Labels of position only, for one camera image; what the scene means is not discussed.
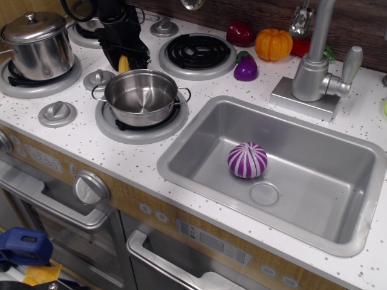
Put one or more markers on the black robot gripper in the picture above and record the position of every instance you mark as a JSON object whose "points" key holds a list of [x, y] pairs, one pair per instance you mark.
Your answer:
{"points": [[120, 33]]}

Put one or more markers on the yellow toy corn cob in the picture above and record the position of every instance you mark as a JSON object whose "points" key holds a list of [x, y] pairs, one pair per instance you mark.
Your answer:
{"points": [[124, 65]]}

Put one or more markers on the grey stove knob middle left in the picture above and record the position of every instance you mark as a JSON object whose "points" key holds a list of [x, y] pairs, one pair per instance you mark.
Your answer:
{"points": [[97, 80]]}

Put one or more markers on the grey stove knob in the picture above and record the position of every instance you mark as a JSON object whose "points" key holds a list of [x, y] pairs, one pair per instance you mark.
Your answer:
{"points": [[57, 114], [164, 28], [97, 80]]}

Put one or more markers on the grey stove knob back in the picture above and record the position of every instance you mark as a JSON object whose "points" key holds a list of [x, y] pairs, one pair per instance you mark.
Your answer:
{"points": [[164, 28]]}

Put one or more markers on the grey stove knob front left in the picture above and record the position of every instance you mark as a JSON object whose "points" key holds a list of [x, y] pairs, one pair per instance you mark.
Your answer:
{"points": [[57, 114]]}

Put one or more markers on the small steel pot at back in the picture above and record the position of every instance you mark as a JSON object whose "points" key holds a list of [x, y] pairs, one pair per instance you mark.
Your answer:
{"points": [[81, 10]]}

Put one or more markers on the back right black coil burner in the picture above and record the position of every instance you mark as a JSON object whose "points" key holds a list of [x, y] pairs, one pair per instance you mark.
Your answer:
{"points": [[197, 57]]}

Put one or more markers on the large steel pot with lid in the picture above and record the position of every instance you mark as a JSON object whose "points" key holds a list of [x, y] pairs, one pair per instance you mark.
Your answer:
{"points": [[39, 45]]}

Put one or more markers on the hanging perforated ladle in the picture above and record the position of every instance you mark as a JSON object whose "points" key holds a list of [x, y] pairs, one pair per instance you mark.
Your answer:
{"points": [[193, 4]]}

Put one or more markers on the dark red toy pepper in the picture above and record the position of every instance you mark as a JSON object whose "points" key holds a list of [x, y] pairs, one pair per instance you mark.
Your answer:
{"points": [[240, 34]]}

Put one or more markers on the purple toy eggplant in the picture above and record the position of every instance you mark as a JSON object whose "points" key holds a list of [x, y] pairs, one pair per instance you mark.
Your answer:
{"points": [[246, 69]]}

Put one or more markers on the round grey oven dial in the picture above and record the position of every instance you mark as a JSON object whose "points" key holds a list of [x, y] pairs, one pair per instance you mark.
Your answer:
{"points": [[89, 189]]}

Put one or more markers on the grey dial at left edge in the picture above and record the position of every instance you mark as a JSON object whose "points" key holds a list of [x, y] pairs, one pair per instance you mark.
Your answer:
{"points": [[5, 144]]}

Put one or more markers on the orange toy pumpkin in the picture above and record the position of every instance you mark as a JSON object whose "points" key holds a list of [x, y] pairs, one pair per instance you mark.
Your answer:
{"points": [[273, 44]]}

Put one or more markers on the purple white striped toy onion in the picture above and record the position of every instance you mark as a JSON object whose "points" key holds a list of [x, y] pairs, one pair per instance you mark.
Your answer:
{"points": [[247, 160]]}

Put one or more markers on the red toy chili pepper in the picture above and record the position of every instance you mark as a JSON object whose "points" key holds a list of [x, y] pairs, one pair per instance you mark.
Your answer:
{"points": [[302, 47]]}

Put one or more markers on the hanging silver utensil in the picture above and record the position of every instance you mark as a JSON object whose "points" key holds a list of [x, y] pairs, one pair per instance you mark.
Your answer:
{"points": [[301, 21]]}

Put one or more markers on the silver toy faucet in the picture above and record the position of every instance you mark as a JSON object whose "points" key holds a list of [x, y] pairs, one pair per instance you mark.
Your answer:
{"points": [[314, 91]]}

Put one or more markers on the blue clamp tool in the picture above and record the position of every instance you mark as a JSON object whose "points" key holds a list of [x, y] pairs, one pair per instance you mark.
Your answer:
{"points": [[25, 247]]}

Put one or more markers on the grey toy sink basin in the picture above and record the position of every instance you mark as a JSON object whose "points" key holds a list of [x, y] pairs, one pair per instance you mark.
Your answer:
{"points": [[320, 186]]}

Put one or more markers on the yellow cloth piece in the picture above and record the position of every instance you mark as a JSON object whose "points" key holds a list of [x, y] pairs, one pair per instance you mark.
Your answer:
{"points": [[36, 275]]}

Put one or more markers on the small steel pan with handles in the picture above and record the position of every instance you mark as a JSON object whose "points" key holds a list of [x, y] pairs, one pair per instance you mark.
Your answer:
{"points": [[142, 97]]}

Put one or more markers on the left oven door with handle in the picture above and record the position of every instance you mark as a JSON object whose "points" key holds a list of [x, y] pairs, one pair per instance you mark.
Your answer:
{"points": [[88, 239]]}

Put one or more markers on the right dishwasher door with handle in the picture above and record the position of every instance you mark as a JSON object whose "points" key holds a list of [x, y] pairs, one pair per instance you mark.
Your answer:
{"points": [[162, 262]]}

